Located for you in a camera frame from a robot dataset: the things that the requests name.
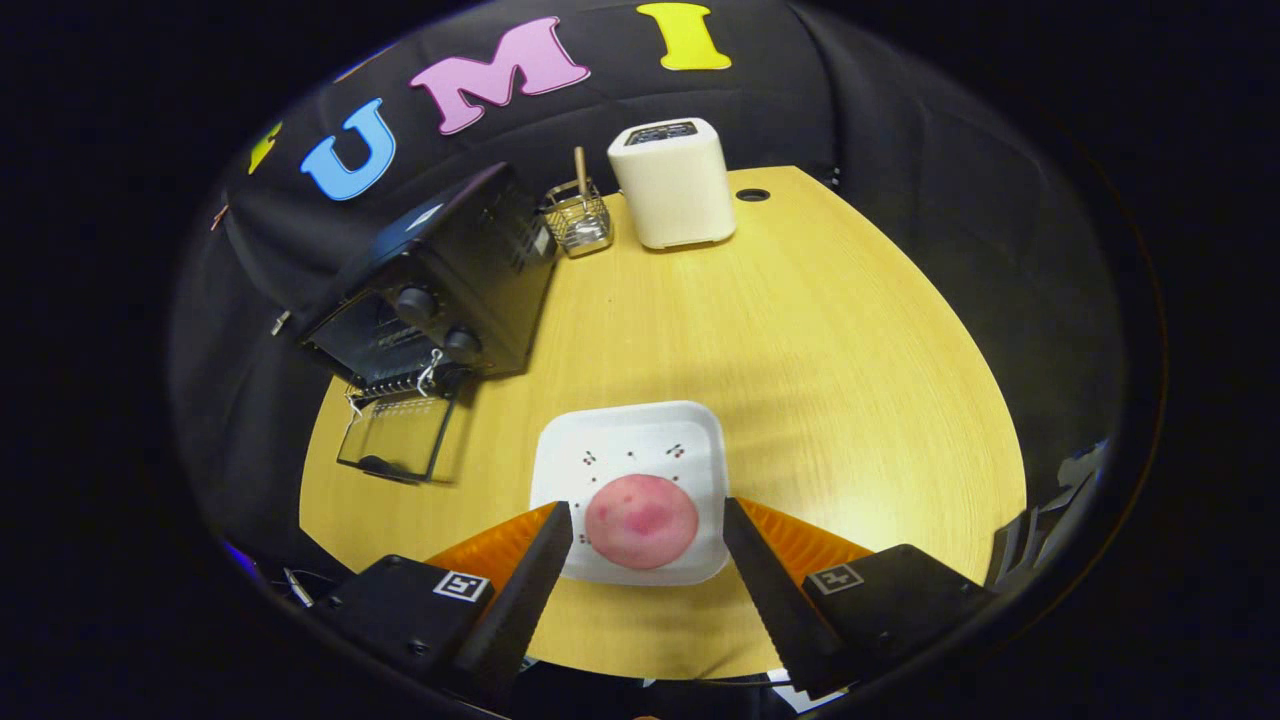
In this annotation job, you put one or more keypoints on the cream white toaster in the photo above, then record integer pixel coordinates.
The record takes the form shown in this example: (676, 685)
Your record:
(675, 190)

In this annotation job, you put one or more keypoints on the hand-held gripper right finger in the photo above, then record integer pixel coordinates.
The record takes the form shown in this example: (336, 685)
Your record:
(770, 600)

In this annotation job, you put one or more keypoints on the black toaster oven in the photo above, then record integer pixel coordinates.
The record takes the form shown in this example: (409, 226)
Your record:
(480, 250)

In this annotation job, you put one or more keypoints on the wooden stick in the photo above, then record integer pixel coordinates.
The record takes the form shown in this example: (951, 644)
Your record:
(580, 170)

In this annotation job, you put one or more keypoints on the black backdrop cloth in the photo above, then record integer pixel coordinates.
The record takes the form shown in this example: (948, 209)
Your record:
(800, 80)

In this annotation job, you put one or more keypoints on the round pink meat slice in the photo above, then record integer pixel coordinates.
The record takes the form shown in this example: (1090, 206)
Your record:
(640, 520)

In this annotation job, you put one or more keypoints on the silver metal clip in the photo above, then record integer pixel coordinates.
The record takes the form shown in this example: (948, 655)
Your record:
(280, 322)

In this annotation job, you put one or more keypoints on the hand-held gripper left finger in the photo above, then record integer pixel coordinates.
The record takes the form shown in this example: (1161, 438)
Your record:
(525, 600)

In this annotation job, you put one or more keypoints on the white square plate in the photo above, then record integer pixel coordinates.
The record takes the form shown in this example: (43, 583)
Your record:
(640, 430)

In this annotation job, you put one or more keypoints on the orange clip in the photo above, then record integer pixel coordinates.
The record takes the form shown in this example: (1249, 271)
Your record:
(218, 216)

